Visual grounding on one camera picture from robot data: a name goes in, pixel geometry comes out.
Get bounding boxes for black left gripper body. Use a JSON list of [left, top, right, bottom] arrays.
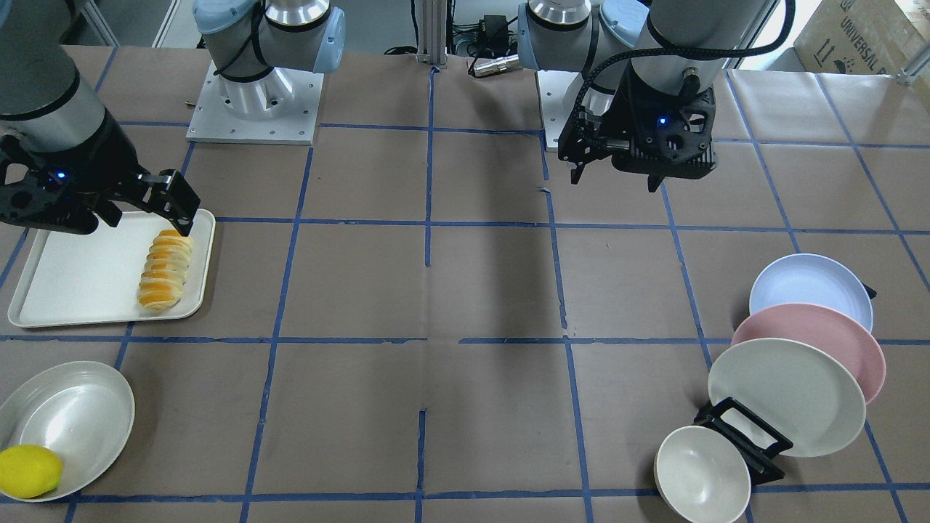
[[558, 65, 718, 181]]

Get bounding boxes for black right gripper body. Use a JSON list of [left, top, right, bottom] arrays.
[[1, 110, 157, 235]]

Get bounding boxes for orange striped bread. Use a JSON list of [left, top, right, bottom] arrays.
[[137, 230, 193, 311]]

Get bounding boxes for blue plate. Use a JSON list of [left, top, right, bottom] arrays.
[[748, 253, 875, 331]]

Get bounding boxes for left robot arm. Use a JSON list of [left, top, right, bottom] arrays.
[[516, 1, 795, 192]]

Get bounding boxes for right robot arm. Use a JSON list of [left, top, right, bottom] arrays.
[[1, 1, 347, 236]]

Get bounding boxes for white shallow bowl plate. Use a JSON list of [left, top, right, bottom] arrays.
[[1, 361, 136, 503]]

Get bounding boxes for pink plate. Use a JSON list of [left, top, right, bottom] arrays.
[[731, 302, 886, 405]]

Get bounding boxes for cream white plate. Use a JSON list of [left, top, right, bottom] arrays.
[[708, 338, 866, 458]]

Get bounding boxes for white rectangular tray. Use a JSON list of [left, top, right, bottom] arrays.
[[7, 208, 217, 328]]

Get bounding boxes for silver cylindrical connector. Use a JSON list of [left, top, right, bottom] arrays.
[[469, 55, 524, 78]]

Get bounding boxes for cardboard box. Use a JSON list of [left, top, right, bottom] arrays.
[[793, 1, 928, 74]]

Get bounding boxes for yellow lemon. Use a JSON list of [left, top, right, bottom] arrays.
[[1, 444, 63, 499]]

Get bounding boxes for small white bowl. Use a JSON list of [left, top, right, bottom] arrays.
[[653, 425, 751, 522]]

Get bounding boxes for black dish rack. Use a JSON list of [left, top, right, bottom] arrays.
[[694, 254, 878, 486]]

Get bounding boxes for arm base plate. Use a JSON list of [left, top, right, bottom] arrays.
[[186, 65, 326, 145], [537, 70, 583, 152]]

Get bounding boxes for aluminium frame post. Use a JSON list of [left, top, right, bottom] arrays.
[[414, 1, 452, 69]]

